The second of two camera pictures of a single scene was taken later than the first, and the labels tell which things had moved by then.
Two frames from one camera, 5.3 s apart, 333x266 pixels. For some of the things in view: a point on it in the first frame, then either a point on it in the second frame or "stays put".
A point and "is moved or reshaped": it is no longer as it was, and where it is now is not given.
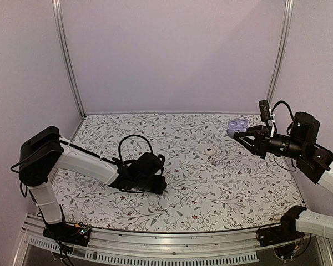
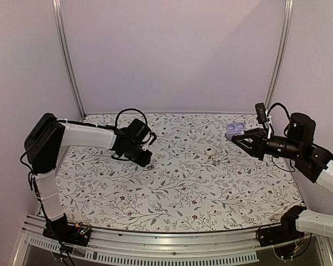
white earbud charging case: (209, 152) stays put
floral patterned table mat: (213, 179) stays put
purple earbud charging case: (240, 125) is moved or reshaped
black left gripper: (160, 188) → (144, 162)
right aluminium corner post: (282, 54) stays put
